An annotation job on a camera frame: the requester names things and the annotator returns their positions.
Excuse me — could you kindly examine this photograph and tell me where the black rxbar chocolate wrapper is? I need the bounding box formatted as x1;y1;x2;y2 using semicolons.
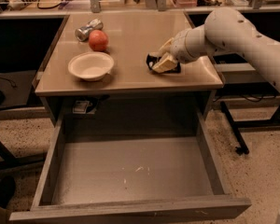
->
146;54;181;73

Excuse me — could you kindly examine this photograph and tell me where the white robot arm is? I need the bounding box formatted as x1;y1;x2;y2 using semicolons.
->
147;7;280;93

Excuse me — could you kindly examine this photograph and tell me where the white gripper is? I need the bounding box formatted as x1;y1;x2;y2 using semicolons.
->
149;25;216;73

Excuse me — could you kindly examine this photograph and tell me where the white paper bowl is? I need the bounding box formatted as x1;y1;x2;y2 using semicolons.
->
68;52;115;81

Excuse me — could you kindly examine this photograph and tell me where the white label tag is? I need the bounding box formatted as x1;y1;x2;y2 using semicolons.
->
72;101;90;114

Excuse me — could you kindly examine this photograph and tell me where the black chair base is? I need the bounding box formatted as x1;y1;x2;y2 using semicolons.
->
0;141;47;171

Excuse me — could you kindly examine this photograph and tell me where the silver soda can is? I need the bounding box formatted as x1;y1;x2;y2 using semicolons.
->
75;19;104;42

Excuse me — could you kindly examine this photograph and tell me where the black table leg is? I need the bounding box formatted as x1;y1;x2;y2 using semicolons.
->
220;102;249;155

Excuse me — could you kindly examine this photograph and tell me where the grey counter cabinet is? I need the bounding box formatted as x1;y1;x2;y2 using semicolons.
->
35;10;223;119

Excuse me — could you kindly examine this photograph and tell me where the black shoe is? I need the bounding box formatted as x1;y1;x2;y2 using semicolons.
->
0;176;16;208

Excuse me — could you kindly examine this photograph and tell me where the grey open drawer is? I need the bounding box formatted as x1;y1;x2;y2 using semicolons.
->
10;112;251;224

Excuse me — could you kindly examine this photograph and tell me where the red apple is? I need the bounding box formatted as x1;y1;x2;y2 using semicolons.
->
89;30;108;51

